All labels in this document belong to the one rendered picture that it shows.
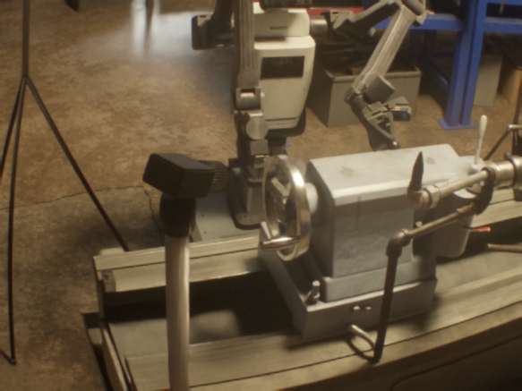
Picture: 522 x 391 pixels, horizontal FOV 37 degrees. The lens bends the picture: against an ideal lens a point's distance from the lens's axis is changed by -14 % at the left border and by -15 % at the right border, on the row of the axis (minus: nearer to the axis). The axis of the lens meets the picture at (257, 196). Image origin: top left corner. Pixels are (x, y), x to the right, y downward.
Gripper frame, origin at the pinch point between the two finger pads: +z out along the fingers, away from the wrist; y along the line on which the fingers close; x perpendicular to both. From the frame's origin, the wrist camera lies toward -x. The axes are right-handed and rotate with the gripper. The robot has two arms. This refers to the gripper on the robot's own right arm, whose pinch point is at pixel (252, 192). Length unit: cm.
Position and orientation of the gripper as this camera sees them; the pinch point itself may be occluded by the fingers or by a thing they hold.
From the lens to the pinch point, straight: 233.9
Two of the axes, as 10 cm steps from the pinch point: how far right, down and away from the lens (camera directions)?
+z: 0.6, 9.9, 1.4
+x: -2.5, -1.2, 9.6
